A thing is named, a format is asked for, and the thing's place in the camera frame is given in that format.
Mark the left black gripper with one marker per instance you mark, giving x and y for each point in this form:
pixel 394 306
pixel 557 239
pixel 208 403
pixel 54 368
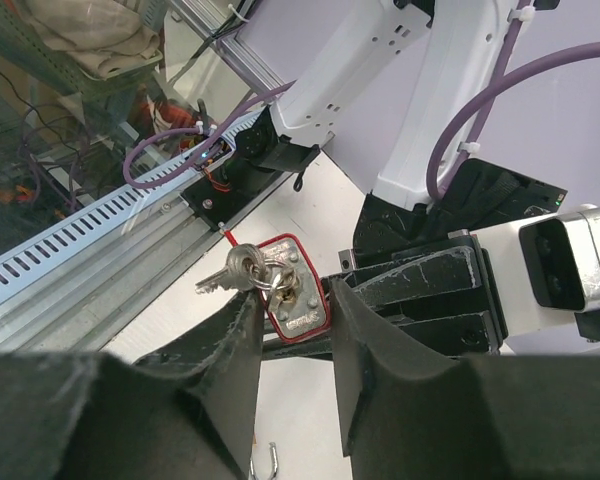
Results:
pixel 443 294

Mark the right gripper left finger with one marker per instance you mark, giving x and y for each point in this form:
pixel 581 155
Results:
pixel 183 411

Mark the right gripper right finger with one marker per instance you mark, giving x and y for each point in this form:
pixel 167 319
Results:
pixel 409 412

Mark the red thin-cable padlock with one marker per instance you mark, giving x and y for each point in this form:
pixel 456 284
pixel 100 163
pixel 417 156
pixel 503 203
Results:
pixel 309 316

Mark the silver keys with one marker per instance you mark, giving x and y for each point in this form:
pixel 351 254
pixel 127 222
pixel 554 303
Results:
pixel 273 271

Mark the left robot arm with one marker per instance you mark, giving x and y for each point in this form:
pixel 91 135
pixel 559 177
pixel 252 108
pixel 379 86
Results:
pixel 402 223

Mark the open brass padlock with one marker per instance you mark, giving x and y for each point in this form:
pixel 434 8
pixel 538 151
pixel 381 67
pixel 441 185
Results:
pixel 270 469

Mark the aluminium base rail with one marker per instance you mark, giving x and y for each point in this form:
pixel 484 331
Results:
pixel 89 299

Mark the white slotted cable duct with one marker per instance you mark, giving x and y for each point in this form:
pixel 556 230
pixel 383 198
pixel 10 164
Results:
pixel 27 263

